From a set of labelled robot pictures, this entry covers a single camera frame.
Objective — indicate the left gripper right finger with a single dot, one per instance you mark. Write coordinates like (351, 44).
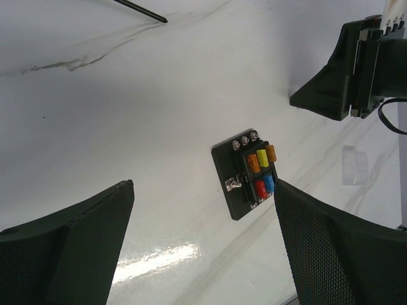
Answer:
(336, 257)

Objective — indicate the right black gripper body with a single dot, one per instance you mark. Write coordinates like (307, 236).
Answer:
(380, 65)

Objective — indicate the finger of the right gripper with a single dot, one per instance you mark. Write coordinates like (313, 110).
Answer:
(327, 93)

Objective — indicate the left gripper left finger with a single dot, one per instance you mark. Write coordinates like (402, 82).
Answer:
(69, 256)

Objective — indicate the clear fuse box cover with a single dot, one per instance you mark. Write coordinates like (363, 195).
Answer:
(354, 166)

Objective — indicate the brown blade fuse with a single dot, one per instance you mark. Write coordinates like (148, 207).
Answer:
(271, 154)

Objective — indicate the yellow blade fuse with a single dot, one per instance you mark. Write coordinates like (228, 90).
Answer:
(262, 158)

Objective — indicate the blue blade fuse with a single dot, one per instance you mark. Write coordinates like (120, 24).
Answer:
(269, 184)

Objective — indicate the orange blade fuse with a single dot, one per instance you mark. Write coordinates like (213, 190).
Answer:
(253, 163)

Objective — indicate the red blade fuse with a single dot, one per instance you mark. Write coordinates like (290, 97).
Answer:
(261, 189)

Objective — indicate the black fuse box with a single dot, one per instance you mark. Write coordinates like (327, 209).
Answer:
(237, 181)

